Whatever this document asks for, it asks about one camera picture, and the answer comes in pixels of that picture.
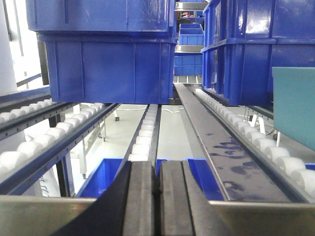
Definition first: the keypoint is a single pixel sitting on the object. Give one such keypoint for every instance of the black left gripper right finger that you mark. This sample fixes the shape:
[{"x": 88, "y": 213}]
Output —
[{"x": 184, "y": 210}]

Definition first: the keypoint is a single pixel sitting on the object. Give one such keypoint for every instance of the blue bin lower right stacked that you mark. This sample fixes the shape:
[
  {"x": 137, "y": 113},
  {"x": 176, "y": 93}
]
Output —
[{"x": 241, "y": 69}]

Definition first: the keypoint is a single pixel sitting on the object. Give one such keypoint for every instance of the distant blue bin lower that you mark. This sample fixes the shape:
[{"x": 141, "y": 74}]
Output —
[{"x": 188, "y": 64}]

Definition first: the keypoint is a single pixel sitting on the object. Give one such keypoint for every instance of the white roller track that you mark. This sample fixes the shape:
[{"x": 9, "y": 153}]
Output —
[
  {"x": 141, "y": 149},
  {"x": 283, "y": 160},
  {"x": 13, "y": 157},
  {"x": 24, "y": 110}
]

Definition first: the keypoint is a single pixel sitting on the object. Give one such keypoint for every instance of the white roller track right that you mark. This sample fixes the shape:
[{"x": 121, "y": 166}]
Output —
[{"x": 283, "y": 160}]

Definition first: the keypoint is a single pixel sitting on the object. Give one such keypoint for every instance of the blue bin lower left stacked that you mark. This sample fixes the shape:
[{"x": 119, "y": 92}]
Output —
[{"x": 110, "y": 69}]

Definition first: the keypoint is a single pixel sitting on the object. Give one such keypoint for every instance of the blue bin stacked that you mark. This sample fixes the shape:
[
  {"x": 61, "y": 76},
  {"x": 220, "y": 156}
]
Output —
[
  {"x": 286, "y": 21},
  {"x": 110, "y": 69},
  {"x": 151, "y": 18},
  {"x": 241, "y": 69}
]

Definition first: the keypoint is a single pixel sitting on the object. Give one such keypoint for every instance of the blue bin upper right stacked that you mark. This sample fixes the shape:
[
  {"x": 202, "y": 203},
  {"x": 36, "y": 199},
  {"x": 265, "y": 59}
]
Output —
[{"x": 286, "y": 21}]

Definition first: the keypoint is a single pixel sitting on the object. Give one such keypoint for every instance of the blue bin upper left stacked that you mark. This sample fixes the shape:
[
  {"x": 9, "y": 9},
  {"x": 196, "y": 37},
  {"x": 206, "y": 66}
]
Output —
[{"x": 151, "y": 18}]

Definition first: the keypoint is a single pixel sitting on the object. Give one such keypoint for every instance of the teal plastic bin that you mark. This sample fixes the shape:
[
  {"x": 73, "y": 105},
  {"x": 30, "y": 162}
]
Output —
[{"x": 294, "y": 103}]

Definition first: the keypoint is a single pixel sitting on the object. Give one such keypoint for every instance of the distant blue bin upper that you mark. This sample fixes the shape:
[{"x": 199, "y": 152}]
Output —
[{"x": 191, "y": 34}]

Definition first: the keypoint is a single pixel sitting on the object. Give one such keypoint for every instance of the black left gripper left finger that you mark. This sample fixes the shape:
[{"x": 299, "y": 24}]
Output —
[{"x": 126, "y": 208}]

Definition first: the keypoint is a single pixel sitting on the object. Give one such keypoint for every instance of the white roller track far left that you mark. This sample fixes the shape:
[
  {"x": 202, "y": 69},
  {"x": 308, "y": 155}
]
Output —
[{"x": 24, "y": 110}]

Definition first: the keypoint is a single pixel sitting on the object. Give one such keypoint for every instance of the distant blue bin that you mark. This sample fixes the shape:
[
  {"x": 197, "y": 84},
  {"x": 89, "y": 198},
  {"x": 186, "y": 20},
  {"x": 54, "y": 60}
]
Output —
[
  {"x": 188, "y": 64},
  {"x": 191, "y": 34}
]

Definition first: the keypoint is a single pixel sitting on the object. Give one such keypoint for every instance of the white roller track centre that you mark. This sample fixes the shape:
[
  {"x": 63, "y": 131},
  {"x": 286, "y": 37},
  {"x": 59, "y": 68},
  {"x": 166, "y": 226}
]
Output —
[{"x": 141, "y": 149}]

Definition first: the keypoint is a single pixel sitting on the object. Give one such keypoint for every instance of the steel shelf front rail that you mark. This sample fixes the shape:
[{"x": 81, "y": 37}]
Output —
[{"x": 35, "y": 216}]

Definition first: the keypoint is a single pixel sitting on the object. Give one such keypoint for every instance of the blue bin below shelf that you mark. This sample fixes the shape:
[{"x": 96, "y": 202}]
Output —
[{"x": 103, "y": 175}]

